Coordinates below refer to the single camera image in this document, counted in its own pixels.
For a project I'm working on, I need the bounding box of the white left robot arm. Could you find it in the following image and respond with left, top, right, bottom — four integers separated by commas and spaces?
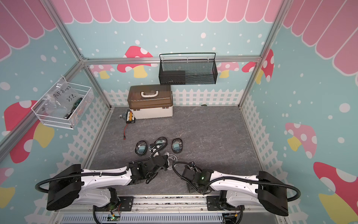
35, 154, 169, 211

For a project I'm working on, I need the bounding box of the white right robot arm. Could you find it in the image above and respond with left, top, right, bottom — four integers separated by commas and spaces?
178, 163, 301, 217

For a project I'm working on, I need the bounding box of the black yellow charger board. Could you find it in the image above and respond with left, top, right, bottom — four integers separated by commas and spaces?
126, 110, 135, 124

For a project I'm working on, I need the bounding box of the brown lid storage box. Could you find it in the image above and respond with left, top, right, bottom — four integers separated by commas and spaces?
127, 85, 173, 119

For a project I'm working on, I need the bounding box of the clear labelled plastic bag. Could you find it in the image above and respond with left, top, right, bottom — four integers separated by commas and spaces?
41, 79, 80, 118

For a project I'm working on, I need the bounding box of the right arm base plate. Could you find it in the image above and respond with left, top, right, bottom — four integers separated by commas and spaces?
206, 196, 245, 211

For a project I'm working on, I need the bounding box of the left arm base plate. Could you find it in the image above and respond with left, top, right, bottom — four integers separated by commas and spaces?
94, 197, 134, 212

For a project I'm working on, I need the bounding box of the green handled tool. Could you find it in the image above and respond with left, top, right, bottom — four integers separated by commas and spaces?
64, 98, 83, 119

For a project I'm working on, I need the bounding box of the white wire wall basket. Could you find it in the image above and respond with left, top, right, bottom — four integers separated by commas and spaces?
31, 77, 94, 130

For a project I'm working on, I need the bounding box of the black wire mesh basket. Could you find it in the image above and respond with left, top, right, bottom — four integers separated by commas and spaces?
158, 52, 218, 85

